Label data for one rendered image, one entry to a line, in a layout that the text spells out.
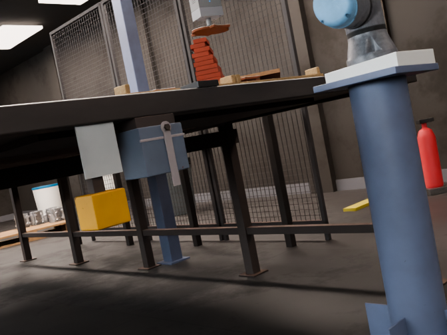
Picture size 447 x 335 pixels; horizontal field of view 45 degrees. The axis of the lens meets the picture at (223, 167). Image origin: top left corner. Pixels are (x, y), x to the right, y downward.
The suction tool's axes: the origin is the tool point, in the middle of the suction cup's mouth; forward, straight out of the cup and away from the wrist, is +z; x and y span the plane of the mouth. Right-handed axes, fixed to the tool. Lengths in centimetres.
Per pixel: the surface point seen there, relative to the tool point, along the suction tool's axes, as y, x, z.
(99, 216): 58, 40, 47
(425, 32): -328, -194, -28
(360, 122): -24, 36, 38
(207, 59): -41, -84, -6
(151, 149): 41, 35, 35
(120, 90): 39.5, 15.0, 17.0
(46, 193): -67, -789, 63
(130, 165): 46, 29, 38
